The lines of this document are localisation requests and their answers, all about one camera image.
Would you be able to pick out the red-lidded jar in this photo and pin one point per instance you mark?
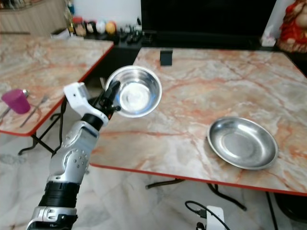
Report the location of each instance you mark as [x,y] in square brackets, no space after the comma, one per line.
[77,27]

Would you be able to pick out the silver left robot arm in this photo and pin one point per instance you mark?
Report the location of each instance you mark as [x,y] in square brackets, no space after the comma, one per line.
[72,155]

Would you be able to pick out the white egg-shaped ornament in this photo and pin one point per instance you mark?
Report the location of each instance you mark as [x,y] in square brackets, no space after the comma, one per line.
[100,27]

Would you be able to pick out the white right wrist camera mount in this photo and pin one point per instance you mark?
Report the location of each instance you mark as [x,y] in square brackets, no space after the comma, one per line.
[215,218]

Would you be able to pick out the black remote controls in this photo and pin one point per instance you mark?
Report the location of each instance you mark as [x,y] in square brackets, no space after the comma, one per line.
[130,35]

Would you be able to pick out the steel spoon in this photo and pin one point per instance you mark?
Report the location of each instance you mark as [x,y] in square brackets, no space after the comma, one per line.
[5,111]

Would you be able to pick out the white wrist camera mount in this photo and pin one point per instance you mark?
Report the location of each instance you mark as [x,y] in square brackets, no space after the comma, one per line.
[215,218]
[76,95]

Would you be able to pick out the purple plastic cup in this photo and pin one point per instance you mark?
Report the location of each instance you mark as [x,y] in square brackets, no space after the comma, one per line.
[15,101]

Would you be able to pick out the round steel bowl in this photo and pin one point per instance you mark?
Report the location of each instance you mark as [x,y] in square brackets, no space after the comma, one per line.
[139,91]

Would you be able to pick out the small dark jar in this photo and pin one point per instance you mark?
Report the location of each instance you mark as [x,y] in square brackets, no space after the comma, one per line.
[90,27]

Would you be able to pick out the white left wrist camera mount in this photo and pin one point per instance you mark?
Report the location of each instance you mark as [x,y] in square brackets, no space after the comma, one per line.
[76,95]

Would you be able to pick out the black round bin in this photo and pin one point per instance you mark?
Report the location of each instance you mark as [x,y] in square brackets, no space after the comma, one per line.
[290,207]

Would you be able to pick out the orange egg-shaped ornament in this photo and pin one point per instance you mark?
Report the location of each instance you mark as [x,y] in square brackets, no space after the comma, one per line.
[111,27]

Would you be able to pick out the small black stand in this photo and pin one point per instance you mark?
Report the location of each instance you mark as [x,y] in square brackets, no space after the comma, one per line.
[166,58]

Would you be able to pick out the black television screen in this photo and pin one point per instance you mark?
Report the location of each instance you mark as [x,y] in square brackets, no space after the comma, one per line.
[208,15]

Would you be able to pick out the wooden cabinet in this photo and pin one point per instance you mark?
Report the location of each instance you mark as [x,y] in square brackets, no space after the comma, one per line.
[31,17]

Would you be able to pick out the shallow steel plate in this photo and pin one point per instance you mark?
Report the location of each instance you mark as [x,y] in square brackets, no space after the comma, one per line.
[242,143]

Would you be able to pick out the steel fork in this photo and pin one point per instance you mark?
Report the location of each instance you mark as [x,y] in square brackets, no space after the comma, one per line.
[34,111]

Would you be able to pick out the tall glass bottle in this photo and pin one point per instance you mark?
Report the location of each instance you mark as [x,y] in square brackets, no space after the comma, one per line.
[69,19]

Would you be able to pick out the red figurine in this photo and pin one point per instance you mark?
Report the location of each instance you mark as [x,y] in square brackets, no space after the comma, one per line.
[293,28]

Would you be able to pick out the flat white tissue box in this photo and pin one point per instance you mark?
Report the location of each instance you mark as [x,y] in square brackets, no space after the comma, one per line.
[60,33]

